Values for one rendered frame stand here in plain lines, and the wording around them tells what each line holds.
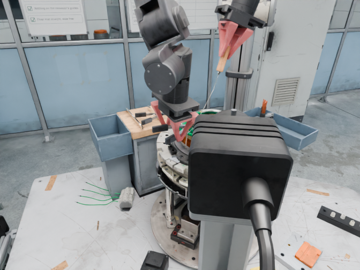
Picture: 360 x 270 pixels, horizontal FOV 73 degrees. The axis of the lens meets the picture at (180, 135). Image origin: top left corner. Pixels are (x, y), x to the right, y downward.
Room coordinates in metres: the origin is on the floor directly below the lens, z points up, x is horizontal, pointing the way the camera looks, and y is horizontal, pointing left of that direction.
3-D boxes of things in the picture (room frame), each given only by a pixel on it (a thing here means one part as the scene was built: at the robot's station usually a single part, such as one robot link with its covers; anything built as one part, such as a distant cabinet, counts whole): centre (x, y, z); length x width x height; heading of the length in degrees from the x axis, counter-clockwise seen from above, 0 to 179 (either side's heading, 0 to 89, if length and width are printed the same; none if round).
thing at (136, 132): (0.82, 0.11, 1.05); 0.20 x 0.19 x 0.02; 118
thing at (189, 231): (0.50, -0.03, 0.85); 0.06 x 0.04 x 0.05; 61
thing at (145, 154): (0.82, 0.11, 0.91); 0.19 x 0.19 x 0.26; 28
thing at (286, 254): (0.45, -0.35, 0.79); 0.12 x 0.09 x 0.02; 132
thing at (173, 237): (0.50, -0.02, 0.81); 0.08 x 0.05 x 0.02; 61
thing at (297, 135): (0.79, -0.35, 0.92); 0.25 x 0.11 x 0.28; 37
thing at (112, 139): (0.75, 0.25, 0.92); 0.17 x 0.11 x 0.28; 28
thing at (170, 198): (0.57, 0.03, 0.91); 0.02 x 0.02 x 0.21
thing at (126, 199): (0.68, 0.20, 0.80); 0.10 x 0.05 x 0.04; 1
